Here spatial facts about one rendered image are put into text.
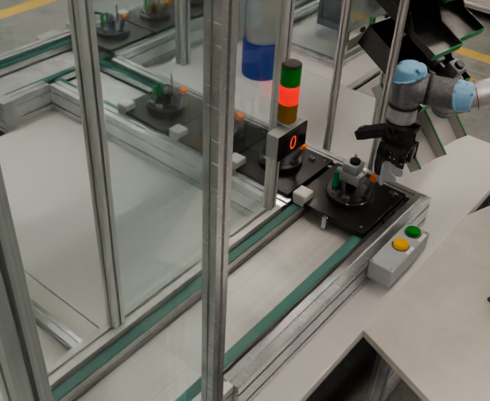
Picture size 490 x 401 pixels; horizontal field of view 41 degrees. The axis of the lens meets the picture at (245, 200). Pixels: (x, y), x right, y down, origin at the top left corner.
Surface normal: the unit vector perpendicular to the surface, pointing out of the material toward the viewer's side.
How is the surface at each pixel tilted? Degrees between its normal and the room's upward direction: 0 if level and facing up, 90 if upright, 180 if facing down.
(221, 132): 90
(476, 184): 0
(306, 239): 0
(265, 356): 0
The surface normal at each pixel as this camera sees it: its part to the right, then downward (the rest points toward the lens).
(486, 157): 0.04, -0.79
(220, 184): 0.77, 0.42
